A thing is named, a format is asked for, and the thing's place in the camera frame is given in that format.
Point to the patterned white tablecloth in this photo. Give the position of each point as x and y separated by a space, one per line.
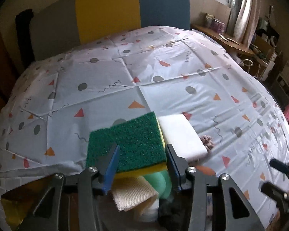
57 102

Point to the beige cloth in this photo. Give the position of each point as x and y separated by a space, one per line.
133 193

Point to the black rolled mat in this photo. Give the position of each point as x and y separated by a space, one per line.
22 24

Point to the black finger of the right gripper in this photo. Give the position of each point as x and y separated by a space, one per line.
272 191

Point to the wooden side shelf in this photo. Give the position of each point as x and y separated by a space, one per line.
224 40

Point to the black mesh scrubber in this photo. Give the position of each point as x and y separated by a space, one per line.
172 214

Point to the green and yellow scrub sponge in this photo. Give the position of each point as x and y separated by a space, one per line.
141 146

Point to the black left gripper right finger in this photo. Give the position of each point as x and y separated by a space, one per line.
176 167

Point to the green silicone cap bottle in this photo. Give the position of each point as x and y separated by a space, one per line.
161 182

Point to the gold metal tray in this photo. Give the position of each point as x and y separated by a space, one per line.
16 206

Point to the white foam sponge block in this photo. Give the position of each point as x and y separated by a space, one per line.
178 132

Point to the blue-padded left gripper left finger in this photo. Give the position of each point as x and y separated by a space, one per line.
108 168

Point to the small brown plush toy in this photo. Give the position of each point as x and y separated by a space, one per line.
207 142

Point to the floral window curtain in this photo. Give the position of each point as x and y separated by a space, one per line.
246 21

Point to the grey yellow blue sofa backrest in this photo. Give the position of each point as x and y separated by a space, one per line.
69 23

